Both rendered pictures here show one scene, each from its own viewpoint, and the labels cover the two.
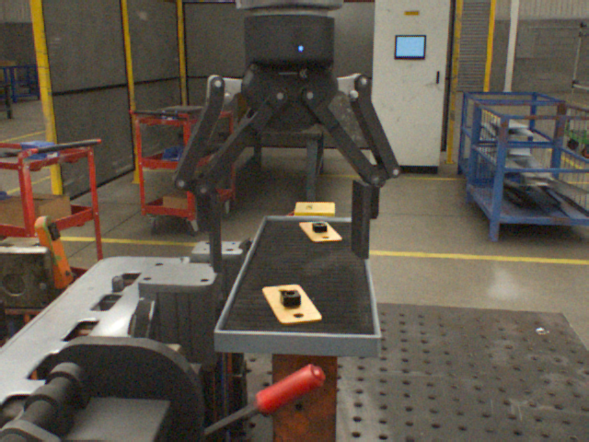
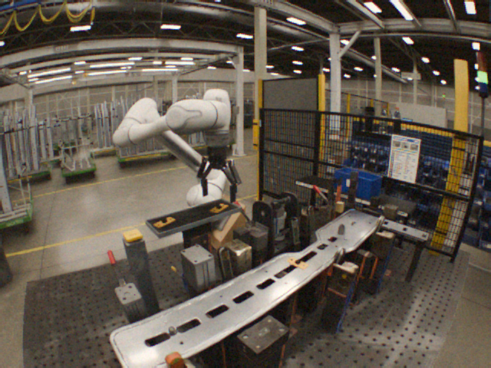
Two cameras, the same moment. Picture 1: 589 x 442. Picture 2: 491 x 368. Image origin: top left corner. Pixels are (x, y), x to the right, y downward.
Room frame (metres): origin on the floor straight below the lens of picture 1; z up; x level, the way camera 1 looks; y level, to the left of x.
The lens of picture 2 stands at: (1.12, 0.75, 1.57)
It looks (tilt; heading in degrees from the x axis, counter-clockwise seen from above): 18 degrees down; 225
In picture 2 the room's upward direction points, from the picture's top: straight up
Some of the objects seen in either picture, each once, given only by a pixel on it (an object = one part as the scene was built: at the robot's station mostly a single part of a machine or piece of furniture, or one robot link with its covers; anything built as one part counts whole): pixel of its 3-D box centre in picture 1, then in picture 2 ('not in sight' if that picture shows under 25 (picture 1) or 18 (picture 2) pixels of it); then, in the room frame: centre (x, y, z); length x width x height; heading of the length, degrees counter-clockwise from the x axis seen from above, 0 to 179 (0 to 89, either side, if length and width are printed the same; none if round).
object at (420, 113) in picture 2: not in sight; (420, 132); (-6.71, 0.09, 1.22); 1.60 x 0.54 x 2.45; 82
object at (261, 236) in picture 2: not in sight; (255, 268); (0.45, 0.14, 0.89); 0.13 x 0.11 x 0.38; 86
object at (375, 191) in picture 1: (379, 190); not in sight; (0.55, -0.08, 1.27); 0.03 x 0.01 x 0.05; 104
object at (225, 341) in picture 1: (306, 267); (194, 215); (0.63, -0.01, 1.16); 0.37 x 0.14 x 0.02; 176
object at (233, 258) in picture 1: (223, 340); (141, 329); (1.00, 0.13, 0.88); 0.11 x 0.10 x 0.36; 86
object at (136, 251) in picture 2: not in sight; (145, 287); (0.89, -0.03, 0.92); 0.08 x 0.08 x 0.44; 86
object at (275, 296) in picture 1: (290, 299); (219, 207); (0.52, 0.00, 1.17); 0.08 x 0.04 x 0.01; 14
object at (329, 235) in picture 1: (319, 228); (164, 221); (0.76, -0.03, 1.17); 0.08 x 0.04 x 0.01; 12
